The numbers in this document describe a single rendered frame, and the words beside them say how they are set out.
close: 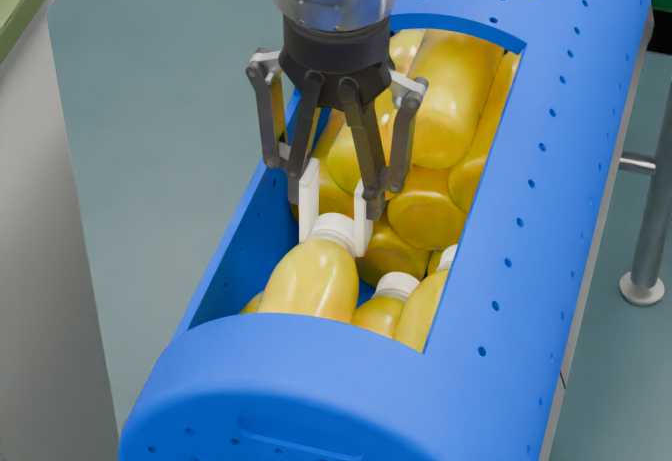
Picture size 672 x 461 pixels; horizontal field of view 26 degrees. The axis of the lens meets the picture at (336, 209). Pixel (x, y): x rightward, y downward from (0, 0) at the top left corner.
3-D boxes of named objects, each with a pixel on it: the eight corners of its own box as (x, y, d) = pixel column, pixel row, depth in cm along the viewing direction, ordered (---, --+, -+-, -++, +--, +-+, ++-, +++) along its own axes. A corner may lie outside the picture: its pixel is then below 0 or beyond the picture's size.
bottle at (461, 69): (383, 159, 122) (437, 31, 135) (465, 178, 121) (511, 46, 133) (388, 95, 117) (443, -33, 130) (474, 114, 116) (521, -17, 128)
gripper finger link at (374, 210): (370, 159, 111) (408, 166, 110) (370, 206, 115) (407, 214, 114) (365, 172, 110) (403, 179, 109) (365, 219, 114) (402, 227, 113)
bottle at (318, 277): (231, 389, 101) (311, 200, 113) (197, 430, 106) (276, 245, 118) (320, 436, 102) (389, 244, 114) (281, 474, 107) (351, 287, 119)
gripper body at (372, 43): (261, 20, 99) (265, 123, 105) (381, 42, 97) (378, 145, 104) (294, -42, 104) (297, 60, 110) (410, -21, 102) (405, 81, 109)
